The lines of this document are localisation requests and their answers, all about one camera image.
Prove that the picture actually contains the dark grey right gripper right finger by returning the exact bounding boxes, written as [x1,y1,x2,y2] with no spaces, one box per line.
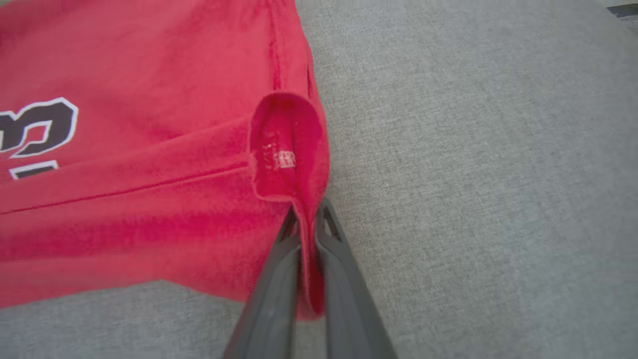
[315,198,398,359]

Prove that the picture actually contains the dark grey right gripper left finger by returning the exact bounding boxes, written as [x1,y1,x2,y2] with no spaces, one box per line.
[223,207,301,359]

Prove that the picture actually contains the red Bulls basketball shorts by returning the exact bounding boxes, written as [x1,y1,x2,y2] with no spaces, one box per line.
[0,0,331,321]

